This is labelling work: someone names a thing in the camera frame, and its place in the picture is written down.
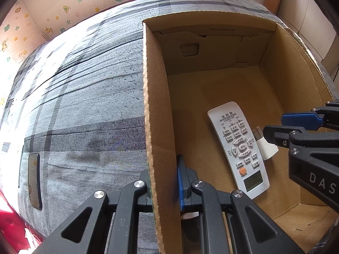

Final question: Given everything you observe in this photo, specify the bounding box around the small white charger plug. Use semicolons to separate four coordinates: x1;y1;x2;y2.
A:
252;126;279;161

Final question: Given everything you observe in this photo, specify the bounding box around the white air conditioner remote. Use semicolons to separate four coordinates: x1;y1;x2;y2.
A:
207;102;270;199

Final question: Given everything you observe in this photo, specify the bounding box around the brown cardboard box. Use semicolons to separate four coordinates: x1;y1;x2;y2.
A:
143;11;337;253

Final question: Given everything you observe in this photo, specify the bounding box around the beige wardrobe with drawers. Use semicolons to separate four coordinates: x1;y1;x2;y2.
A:
275;0;339;67

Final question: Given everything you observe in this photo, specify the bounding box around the black smartphone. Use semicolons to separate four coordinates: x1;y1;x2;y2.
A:
28;153;43;210

